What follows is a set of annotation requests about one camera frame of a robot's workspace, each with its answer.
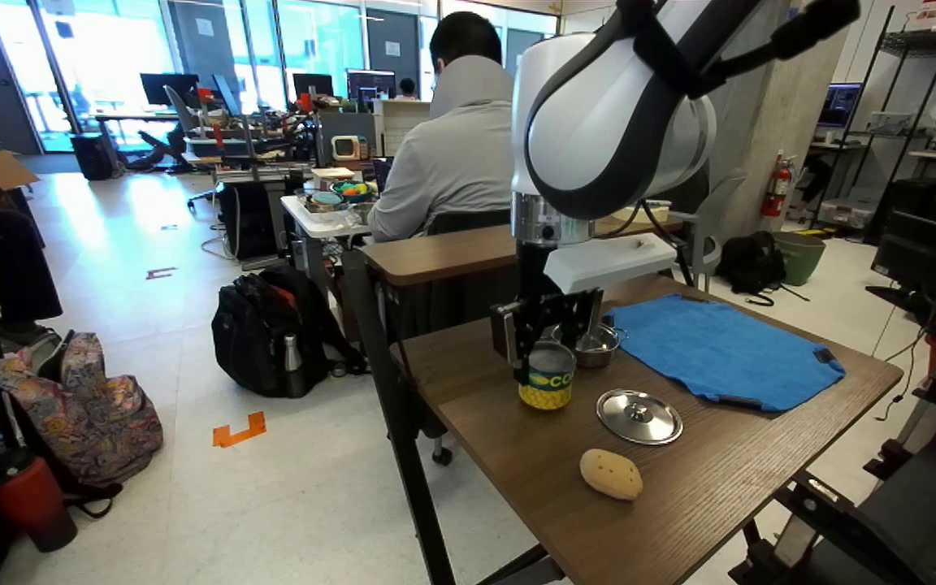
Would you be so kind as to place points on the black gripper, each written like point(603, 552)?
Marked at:
point(538, 308)

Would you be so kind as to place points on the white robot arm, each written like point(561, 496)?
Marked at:
point(607, 121)

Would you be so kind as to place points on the small steel bowl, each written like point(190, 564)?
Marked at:
point(595, 348)

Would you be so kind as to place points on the silver pot lid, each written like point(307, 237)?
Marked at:
point(638, 418)

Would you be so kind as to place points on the blue cloth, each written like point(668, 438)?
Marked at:
point(726, 354)

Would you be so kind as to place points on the person in grey sweater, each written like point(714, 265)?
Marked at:
point(460, 158)

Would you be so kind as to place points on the potato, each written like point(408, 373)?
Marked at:
point(610, 473)

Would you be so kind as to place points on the black bag by pillar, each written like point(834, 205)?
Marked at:
point(751, 265)

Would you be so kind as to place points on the black backpack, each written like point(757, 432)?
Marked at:
point(274, 332)

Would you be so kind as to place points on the red fire extinguisher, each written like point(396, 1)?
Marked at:
point(778, 189)

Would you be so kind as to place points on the floral patterned bag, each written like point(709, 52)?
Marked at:
point(96, 430)

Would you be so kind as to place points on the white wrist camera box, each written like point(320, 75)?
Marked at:
point(599, 265)

